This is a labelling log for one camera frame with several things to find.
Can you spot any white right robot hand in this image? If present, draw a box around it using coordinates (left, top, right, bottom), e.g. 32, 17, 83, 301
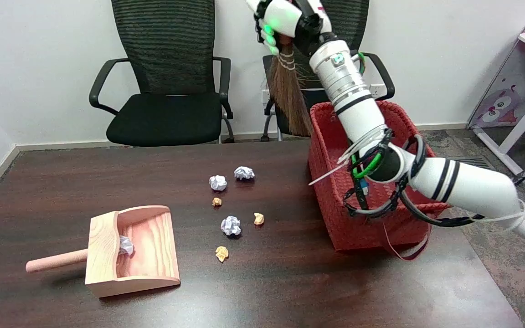
246, 0, 336, 57

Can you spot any brown straw hand broom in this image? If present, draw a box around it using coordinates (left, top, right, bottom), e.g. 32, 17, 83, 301
268, 34, 314, 138

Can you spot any wooden dustpan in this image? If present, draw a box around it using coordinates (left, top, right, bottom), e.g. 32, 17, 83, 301
26, 205, 181, 298

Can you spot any black mesh office chair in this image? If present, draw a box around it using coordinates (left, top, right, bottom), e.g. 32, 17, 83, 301
262, 0, 395, 141
89, 0, 235, 147

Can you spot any red woven basket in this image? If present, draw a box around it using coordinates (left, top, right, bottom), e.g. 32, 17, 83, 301
308, 100, 451, 261

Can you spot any pink cartoon owl panel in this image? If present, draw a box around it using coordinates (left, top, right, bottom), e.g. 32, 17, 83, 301
467, 43, 525, 129

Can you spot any metal floor vent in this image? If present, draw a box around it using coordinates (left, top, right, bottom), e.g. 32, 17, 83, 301
447, 156, 495, 172

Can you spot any white desk leg frame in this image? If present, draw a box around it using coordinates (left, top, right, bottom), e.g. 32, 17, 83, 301
474, 80, 525, 185

